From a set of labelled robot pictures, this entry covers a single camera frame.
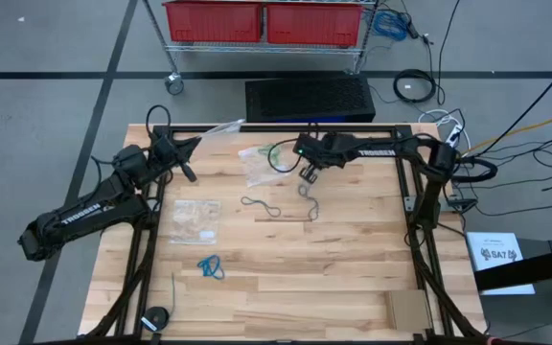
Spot grey metal cart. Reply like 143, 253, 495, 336
479, 238, 552, 345

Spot white power strip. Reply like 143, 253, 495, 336
444, 123, 464, 150

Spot thin black hanging cable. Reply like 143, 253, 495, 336
436, 0, 463, 105

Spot black aluminium table frame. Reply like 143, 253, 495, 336
83, 123, 491, 345

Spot red plastic bin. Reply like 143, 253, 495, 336
264, 1, 364, 48
163, 0, 264, 44

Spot clear plastic zip bag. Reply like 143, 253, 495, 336
169, 198, 223, 246
237, 142, 289, 189
199, 118, 247, 141

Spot black power adapter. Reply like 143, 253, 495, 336
446, 195, 479, 213

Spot white cable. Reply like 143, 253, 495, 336
417, 108, 472, 154

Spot chrome wire shelving rack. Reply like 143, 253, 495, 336
140, 0, 381, 96

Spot brown cardboard box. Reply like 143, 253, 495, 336
383, 288, 434, 333

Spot black cable coil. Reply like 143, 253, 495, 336
392, 68, 438, 104

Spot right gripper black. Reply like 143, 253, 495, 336
292, 132, 354, 185

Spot blue cable coil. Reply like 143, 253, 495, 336
371, 9, 412, 42

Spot thick blue rubber band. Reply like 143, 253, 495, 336
196, 256, 219, 279
206, 254, 226, 281

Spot thick black cable loop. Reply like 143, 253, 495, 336
448, 155, 499, 184

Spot thin teal rubber band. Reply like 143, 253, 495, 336
240, 195, 283, 219
296, 184, 321, 222

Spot black perforated metal case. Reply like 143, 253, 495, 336
244, 75, 377, 124

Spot yellow floor cable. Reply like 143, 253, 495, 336
462, 108, 552, 155

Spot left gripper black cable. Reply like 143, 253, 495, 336
145, 103, 173, 143

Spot long straight black cable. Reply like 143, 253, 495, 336
471, 61, 552, 159

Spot black beam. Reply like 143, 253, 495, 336
473, 243, 552, 293

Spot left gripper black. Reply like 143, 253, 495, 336
152, 135, 204, 184

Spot white printed paper sign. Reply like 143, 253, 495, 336
466, 231, 537, 296

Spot black tape roll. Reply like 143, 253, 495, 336
140, 305, 171, 334

